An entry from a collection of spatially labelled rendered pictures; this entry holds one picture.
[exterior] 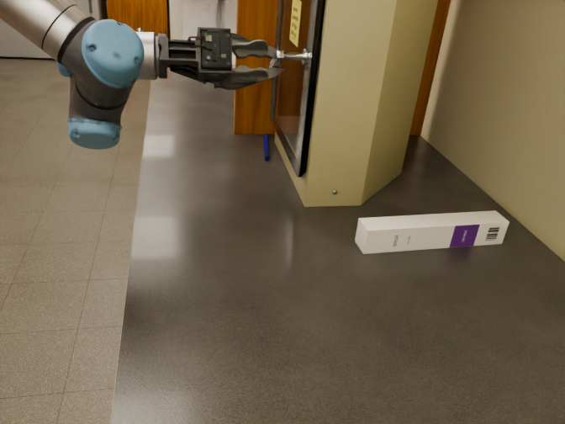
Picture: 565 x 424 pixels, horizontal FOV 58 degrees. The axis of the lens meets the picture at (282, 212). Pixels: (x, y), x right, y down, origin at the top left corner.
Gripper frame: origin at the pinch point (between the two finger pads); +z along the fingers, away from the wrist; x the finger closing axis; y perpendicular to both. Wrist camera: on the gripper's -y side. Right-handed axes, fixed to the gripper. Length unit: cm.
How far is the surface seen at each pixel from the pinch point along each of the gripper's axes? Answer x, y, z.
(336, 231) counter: -29.5, 6.3, 9.0
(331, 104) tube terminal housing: -8.2, 7.2, 8.0
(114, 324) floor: -74, -114, -42
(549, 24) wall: 6.6, 8.5, 48.3
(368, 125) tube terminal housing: -11.4, 5.6, 15.2
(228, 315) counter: -38.3, 23.6, -11.4
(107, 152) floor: 2, -264, -62
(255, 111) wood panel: -3.7, -32.0, 1.2
